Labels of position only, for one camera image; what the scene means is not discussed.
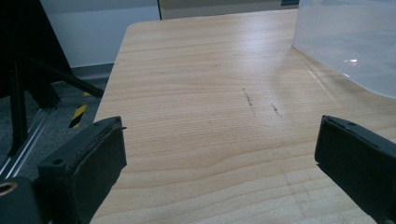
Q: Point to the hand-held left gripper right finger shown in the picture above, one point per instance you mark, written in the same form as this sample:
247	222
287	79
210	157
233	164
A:
358	158

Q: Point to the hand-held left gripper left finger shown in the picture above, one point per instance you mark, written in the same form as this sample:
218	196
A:
90	161

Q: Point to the yellow black striped floor tape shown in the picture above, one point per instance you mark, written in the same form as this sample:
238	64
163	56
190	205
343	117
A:
78	114

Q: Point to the translucent plastic storage box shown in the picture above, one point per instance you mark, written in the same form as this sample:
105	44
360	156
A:
348	40

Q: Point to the black metal stand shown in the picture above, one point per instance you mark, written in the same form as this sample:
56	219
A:
29	56

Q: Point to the aluminium floor rail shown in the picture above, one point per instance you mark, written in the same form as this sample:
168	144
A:
23	146

